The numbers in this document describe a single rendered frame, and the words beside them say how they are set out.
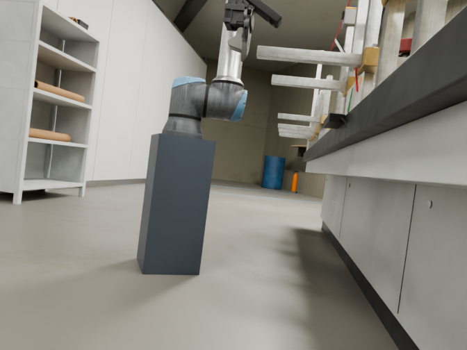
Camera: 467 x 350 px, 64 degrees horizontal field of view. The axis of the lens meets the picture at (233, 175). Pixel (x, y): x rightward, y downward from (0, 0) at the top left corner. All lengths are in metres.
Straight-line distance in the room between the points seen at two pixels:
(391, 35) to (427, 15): 0.26
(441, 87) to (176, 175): 1.28
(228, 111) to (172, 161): 0.34
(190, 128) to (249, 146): 9.48
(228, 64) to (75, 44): 2.68
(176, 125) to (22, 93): 1.83
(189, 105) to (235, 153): 9.30
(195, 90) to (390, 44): 0.97
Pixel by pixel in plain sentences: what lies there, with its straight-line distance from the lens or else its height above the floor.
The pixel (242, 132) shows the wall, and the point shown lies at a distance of 11.04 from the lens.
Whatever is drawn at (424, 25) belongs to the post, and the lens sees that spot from 0.69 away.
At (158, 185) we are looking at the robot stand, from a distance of 1.60.
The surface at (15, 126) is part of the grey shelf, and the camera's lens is 3.29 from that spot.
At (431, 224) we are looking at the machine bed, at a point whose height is 0.42.
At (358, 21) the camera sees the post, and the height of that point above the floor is 1.07.
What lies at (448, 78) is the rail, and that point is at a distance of 0.46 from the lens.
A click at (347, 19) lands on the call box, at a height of 1.17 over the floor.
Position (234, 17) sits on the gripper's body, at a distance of 1.16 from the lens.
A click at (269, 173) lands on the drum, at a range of 9.41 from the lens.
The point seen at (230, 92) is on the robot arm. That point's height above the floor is 0.82.
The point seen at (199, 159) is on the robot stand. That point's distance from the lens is 1.63.
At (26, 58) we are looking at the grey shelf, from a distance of 3.32.
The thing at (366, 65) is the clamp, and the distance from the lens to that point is 1.11.
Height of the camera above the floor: 0.51
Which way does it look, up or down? 2 degrees down
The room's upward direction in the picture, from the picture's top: 7 degrees clockwise
